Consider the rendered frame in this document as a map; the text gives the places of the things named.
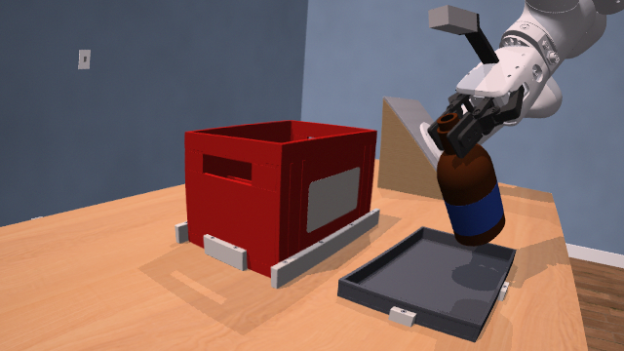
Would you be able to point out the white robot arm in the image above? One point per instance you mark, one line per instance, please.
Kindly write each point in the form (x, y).
(553, 27)

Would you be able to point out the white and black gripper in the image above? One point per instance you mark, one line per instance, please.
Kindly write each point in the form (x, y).
(487, 85)

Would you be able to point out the red plastic crate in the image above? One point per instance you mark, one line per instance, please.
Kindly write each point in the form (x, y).
(277, 199)

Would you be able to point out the brown bottle with blue label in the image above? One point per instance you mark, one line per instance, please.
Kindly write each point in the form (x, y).
(470, 190)

